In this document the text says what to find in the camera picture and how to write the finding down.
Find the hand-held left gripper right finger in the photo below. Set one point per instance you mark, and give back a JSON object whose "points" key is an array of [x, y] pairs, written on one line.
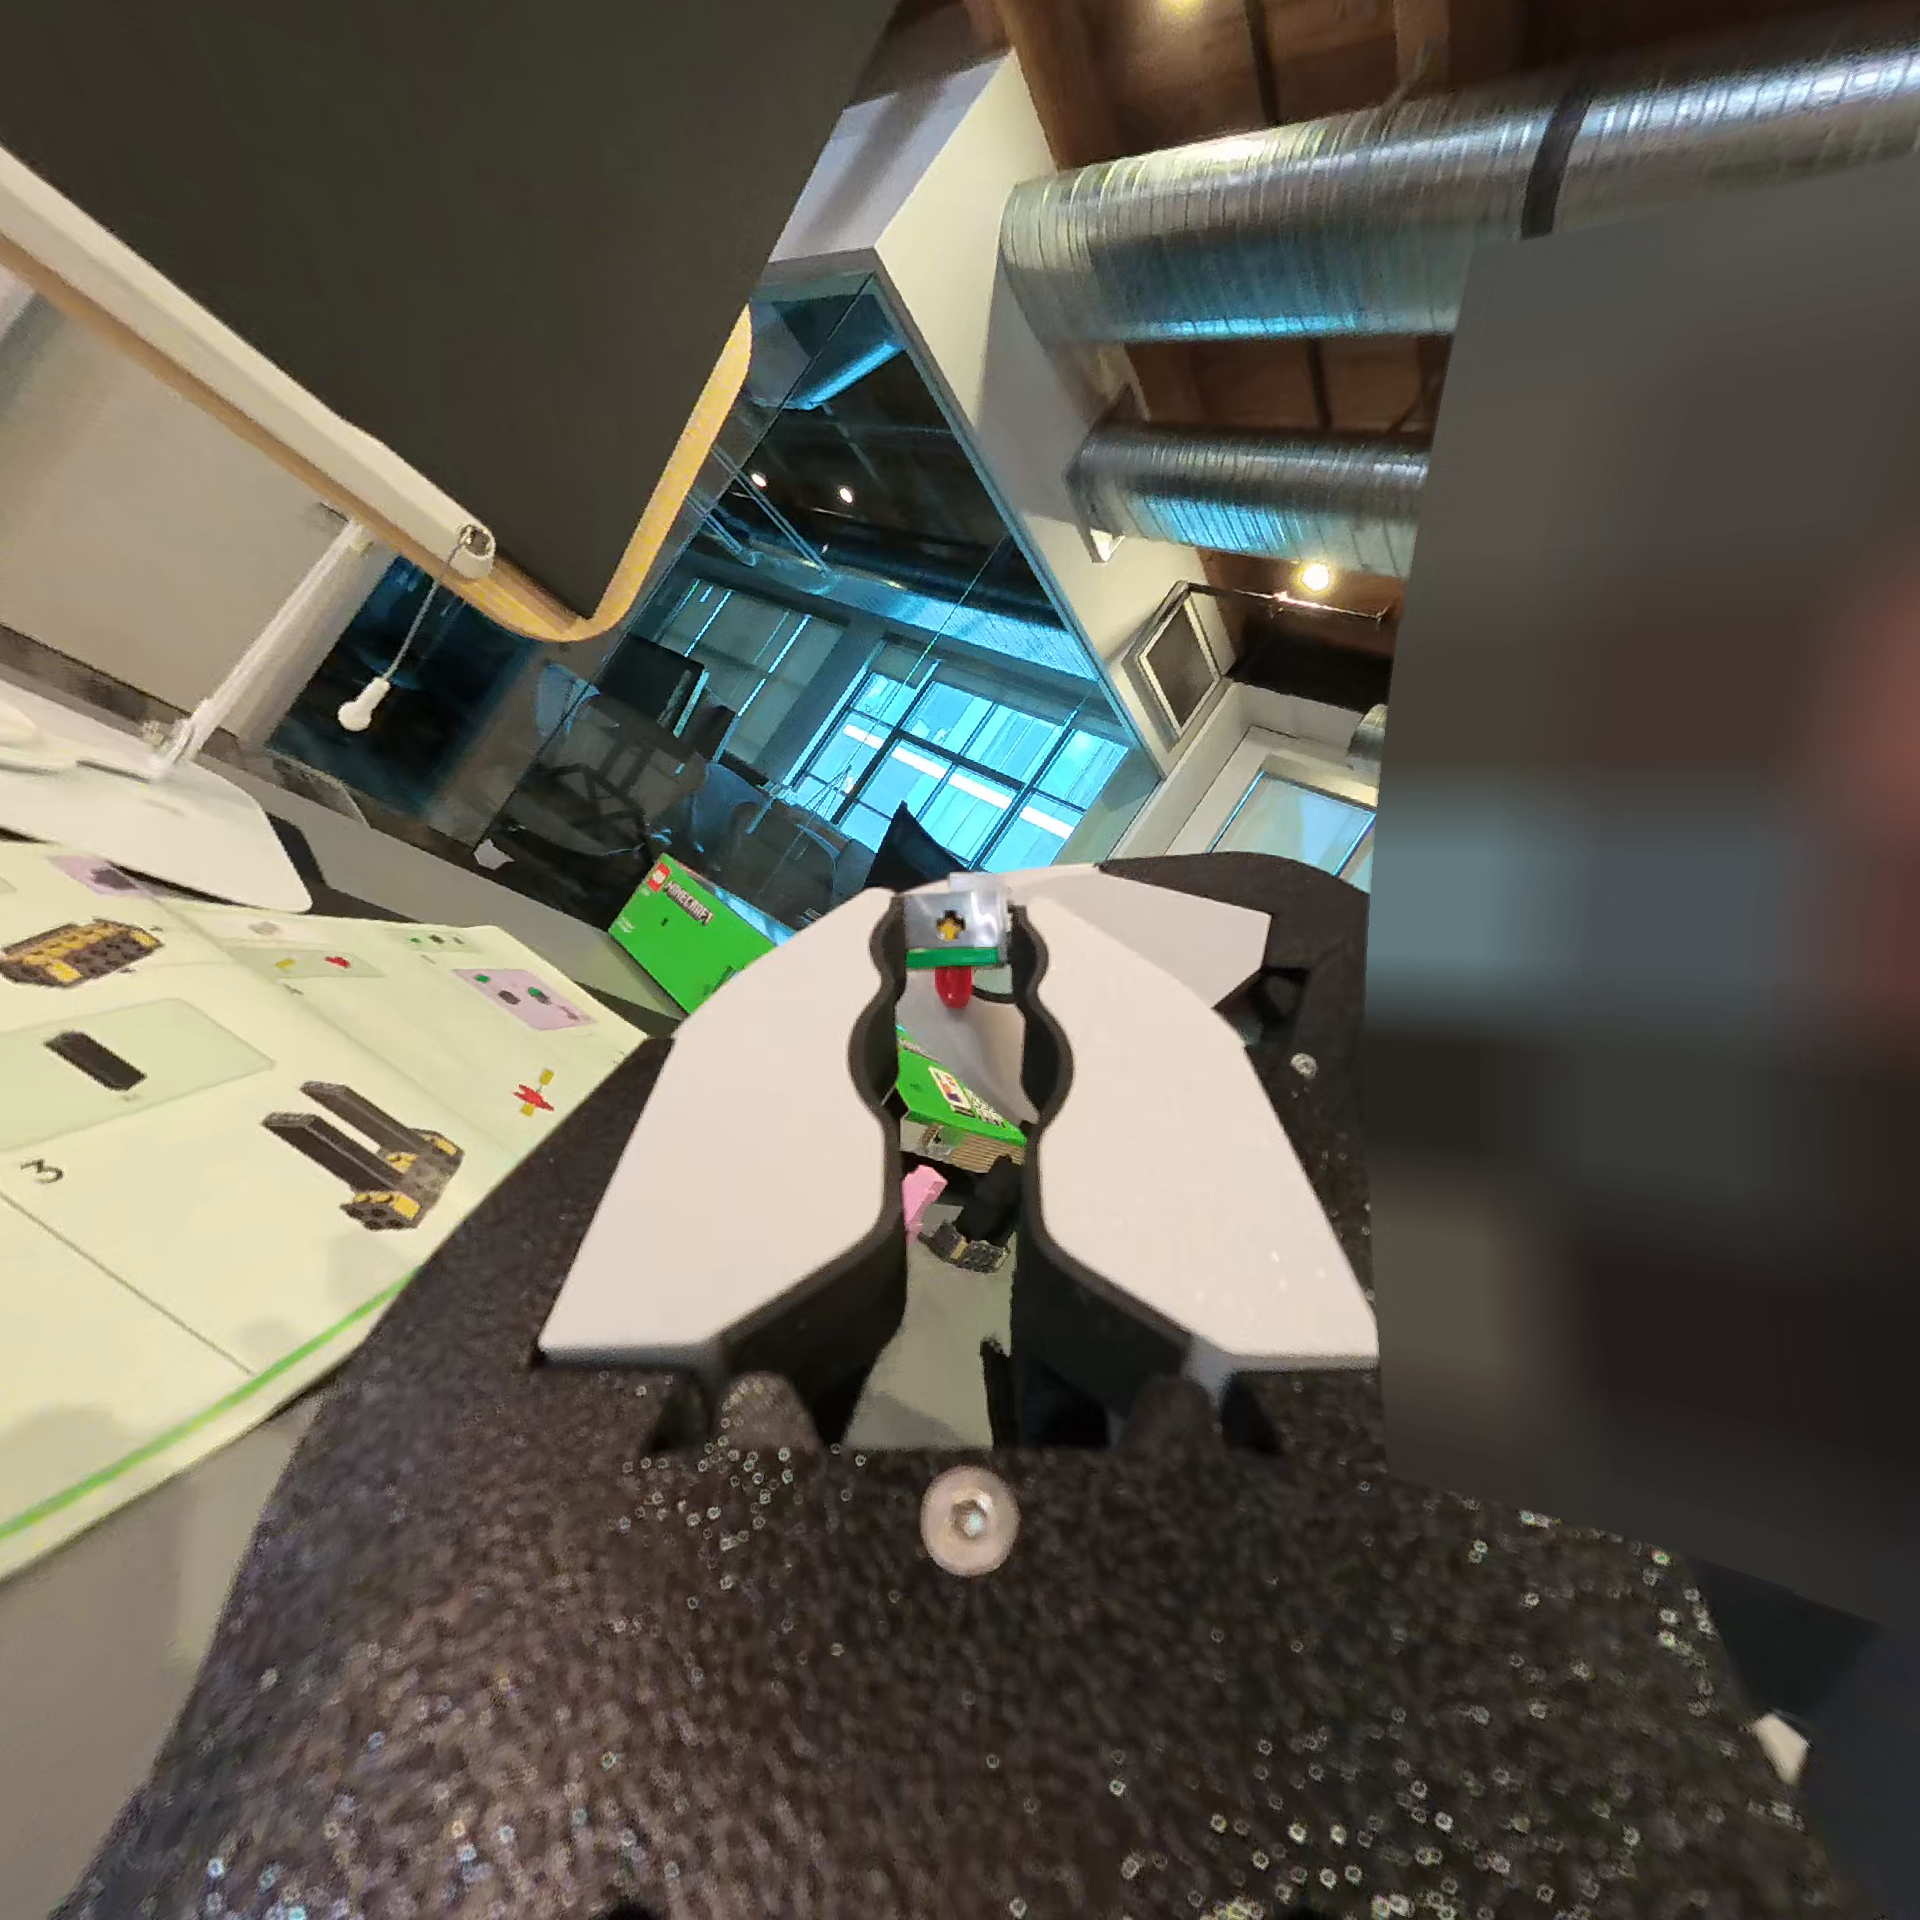
{"points": [[1185, 1185]]}

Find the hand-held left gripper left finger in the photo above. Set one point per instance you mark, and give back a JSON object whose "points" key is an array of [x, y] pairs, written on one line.
{"points": [[704, 1141]]}

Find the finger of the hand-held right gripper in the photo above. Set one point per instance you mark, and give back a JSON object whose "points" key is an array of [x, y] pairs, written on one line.
{"points": [[1162, 922]]}

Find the grey green toy brick assembly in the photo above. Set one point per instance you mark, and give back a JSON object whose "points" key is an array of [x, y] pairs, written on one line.
{"points": [[960, 922]]}

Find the white desk lamp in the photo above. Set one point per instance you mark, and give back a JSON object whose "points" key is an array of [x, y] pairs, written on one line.
{"points": [[164, 833]]}

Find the grey desk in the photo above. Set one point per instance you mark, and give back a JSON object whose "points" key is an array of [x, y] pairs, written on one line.
{"points": [[105, 1724]]}

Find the large window with blinds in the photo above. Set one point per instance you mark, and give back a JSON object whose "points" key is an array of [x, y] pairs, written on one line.
{"points": [[1299, 824]]}

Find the green toy box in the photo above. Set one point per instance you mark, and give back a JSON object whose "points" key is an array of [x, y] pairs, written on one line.
{"points": [[691, 938]]}

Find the black yellow toy brick assembly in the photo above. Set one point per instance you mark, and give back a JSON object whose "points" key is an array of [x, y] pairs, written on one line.
{"points": [[979, 1222]]}

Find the pink toy brick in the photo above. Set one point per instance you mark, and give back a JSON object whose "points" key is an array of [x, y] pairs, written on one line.
{"points": [[920, 1205]]}

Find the black office chair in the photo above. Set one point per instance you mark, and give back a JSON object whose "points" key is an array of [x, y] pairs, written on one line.
{"points": [[908, 855]]}

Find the toy building instruction booklet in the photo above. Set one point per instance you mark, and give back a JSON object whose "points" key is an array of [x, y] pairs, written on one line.
{"points": [[224, 1141]]}

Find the wooden rimmed board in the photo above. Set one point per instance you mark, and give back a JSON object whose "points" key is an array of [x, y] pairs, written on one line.
{"points": [[683, 480]]}

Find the wall air vent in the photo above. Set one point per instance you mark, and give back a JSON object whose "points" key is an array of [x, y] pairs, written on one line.
{"points": [[1178, 661]]}

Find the small silver ventilation duct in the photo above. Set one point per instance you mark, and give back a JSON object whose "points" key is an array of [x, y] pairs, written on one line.
{"points": [[1245, 489]]}

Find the large silver ventilation duct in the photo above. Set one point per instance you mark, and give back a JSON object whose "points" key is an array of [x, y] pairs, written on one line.
{"points": [[1275, 225]]}

